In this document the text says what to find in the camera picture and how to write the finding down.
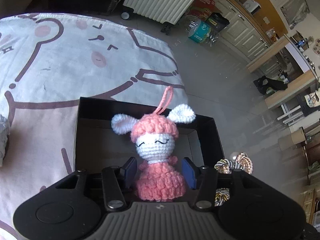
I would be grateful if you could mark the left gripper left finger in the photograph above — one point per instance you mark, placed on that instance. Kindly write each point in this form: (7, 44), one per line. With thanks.
(117, 182)

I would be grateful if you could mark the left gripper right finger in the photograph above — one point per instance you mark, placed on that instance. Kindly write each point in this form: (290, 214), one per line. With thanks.
(203, 180)

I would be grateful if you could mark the pink crochet bunny doll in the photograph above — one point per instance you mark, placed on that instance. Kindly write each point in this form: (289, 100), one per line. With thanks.
(154, 136)

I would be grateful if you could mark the white crochet yarn bundle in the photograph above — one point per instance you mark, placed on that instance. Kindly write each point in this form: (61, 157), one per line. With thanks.
(4, 135)

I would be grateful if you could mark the black cardboard box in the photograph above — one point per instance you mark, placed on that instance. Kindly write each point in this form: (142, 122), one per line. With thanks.
(108, 133)

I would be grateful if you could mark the cartoon bear bed sheet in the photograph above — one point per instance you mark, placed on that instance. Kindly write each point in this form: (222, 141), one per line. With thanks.
(48, 62)

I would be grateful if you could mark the wooden table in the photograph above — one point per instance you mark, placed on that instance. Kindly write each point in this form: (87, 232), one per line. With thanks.
(307, 77)

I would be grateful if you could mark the water bottle pack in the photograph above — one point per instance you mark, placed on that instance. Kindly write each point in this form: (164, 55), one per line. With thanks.
(199, 31)

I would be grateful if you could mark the white cabinet row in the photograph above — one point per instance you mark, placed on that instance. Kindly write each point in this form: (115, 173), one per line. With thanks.
(243, 34)

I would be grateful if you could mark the black trash bin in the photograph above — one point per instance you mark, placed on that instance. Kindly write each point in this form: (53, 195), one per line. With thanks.
(217, 22)

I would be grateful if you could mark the red cardboard box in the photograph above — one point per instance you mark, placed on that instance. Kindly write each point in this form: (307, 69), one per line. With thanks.
(201, 9)

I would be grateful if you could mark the white air purifier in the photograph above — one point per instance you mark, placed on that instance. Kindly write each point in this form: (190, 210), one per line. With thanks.
(252, 6)

